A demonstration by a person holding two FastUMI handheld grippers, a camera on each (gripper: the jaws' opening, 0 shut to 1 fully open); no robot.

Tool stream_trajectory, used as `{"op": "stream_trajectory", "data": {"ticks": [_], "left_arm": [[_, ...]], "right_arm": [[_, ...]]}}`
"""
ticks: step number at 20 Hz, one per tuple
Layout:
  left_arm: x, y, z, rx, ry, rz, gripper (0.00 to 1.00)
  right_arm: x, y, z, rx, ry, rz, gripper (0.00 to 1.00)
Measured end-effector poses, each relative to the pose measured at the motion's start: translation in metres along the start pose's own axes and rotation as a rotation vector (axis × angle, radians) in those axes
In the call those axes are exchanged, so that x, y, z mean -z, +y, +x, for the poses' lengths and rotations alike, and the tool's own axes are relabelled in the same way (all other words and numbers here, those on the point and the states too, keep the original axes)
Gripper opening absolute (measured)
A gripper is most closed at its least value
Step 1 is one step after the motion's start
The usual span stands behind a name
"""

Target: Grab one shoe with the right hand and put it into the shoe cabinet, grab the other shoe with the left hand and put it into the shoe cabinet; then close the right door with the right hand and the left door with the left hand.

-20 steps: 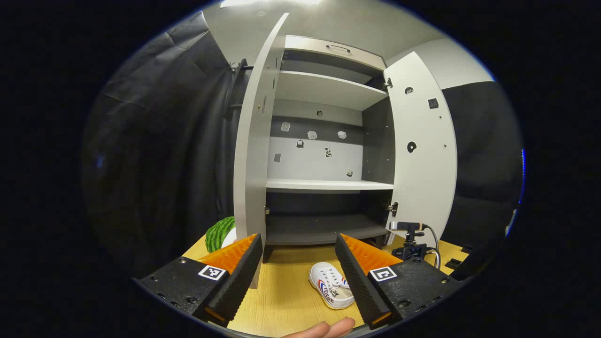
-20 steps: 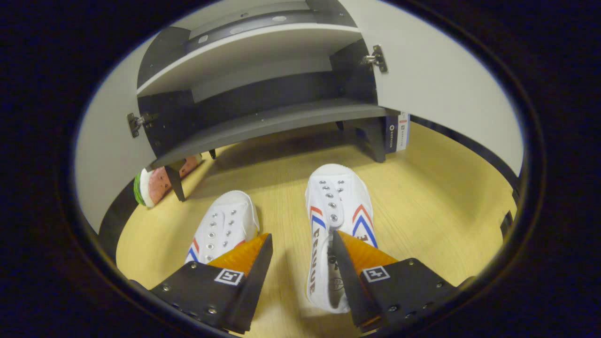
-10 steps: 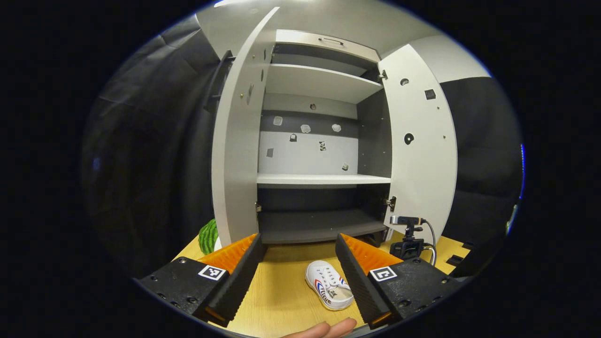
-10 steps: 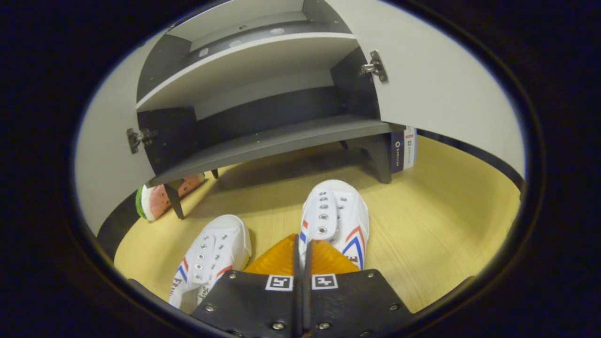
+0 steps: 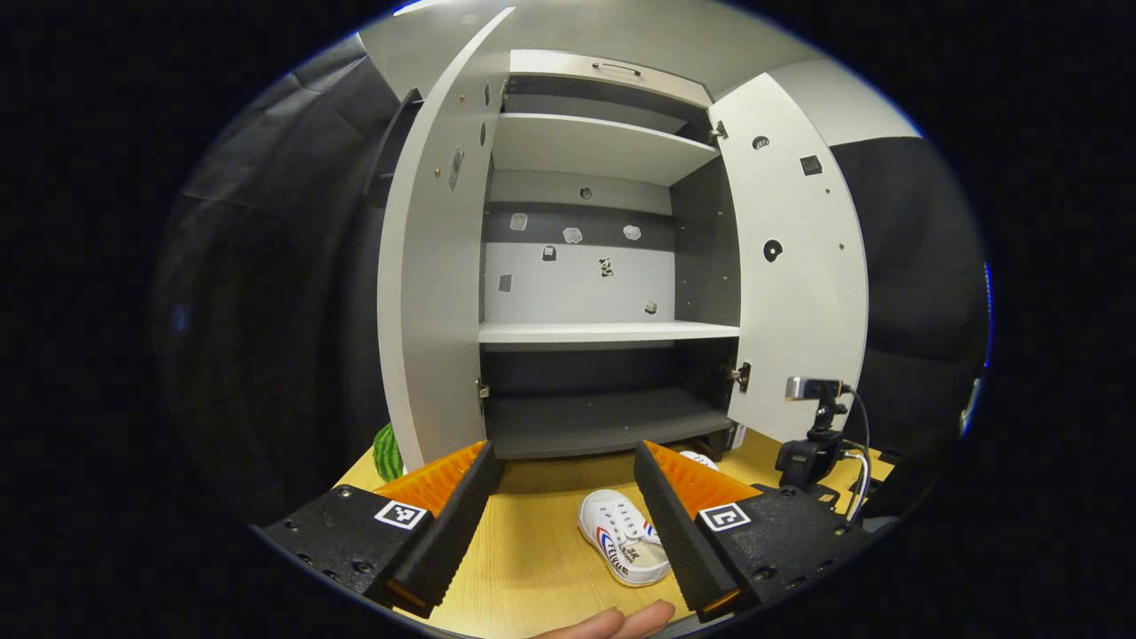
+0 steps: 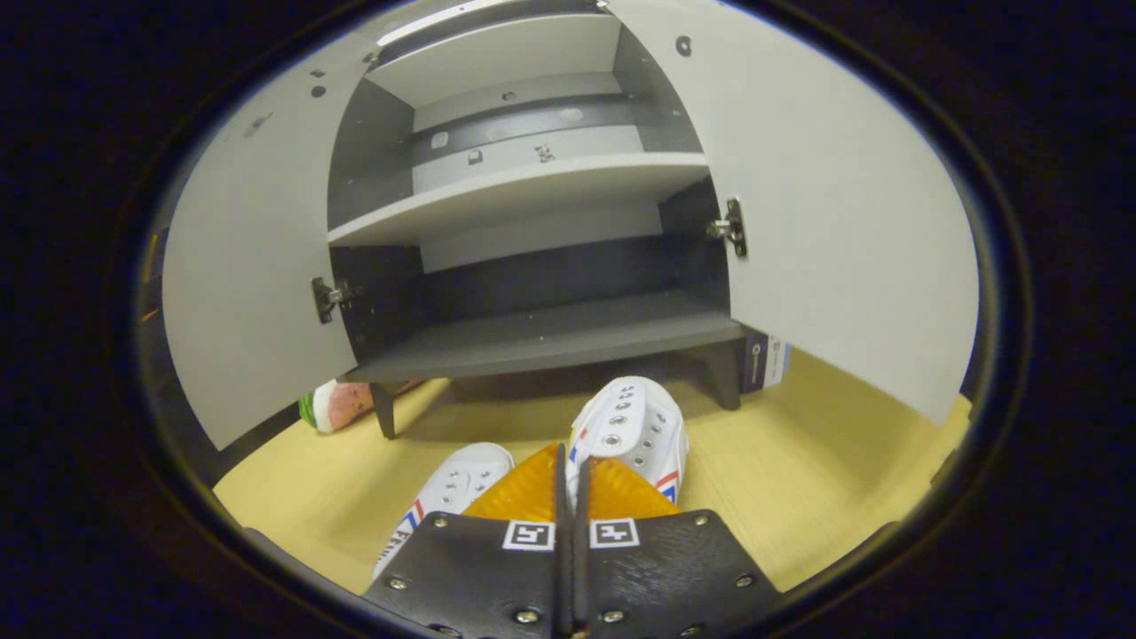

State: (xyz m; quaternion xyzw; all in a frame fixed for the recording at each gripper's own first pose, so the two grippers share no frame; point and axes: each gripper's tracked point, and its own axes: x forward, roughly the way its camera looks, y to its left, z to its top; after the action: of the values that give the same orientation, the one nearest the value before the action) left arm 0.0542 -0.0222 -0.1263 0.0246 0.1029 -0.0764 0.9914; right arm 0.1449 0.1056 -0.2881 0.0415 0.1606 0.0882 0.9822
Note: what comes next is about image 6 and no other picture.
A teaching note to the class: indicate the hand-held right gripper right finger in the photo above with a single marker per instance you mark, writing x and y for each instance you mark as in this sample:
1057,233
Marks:
657,568

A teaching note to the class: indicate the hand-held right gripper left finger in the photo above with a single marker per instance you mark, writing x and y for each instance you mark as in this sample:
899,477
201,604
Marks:
484,572

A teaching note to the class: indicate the white canvas shoe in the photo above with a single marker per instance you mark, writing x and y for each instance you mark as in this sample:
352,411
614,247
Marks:
461,479
630,417

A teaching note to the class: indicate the white shoe cabinet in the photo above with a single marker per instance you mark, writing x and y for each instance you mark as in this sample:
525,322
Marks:
532,333

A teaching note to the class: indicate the white cabinet door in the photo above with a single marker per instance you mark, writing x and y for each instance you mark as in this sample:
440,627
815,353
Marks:
843,222
257,248

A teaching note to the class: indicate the metal door hinge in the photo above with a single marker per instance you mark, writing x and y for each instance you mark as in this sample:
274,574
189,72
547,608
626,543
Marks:
322,299
733,228

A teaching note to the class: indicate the watermelon slice plush toy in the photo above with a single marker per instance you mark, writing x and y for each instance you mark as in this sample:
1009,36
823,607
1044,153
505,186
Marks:
342,404

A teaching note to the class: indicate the white book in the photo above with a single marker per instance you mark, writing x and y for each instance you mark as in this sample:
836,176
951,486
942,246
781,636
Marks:
779,362

